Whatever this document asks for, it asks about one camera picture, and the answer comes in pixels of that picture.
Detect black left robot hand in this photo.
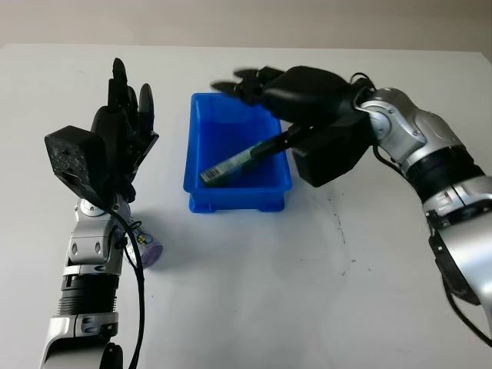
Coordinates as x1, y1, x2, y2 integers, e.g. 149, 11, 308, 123
90, 57, 161, 204

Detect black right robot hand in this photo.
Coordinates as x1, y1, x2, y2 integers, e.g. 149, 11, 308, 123
210, 65, 370, 161

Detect long green cardboard box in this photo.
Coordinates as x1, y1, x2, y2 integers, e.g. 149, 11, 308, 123
198, 144, 262, 188

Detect blue plastic tray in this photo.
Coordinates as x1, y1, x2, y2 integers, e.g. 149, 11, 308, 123
182, 91, 295, 214

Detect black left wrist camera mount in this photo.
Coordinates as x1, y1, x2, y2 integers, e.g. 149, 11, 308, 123
44, 125, 108, 208

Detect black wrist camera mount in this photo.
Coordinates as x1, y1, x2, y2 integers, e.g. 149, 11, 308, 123
44, 125, 108, 208
292, 115, 374, 188

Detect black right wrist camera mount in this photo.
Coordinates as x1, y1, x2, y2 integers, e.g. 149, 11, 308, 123
292, 115, 374, 188

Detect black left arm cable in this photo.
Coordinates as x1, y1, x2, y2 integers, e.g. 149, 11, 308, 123
102, 198, 149, 369

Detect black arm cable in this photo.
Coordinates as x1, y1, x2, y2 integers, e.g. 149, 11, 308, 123
347, 71, 492, 344
102, 198, 149, 369

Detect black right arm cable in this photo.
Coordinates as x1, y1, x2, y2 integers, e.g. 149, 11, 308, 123
347, 71, 492, 344

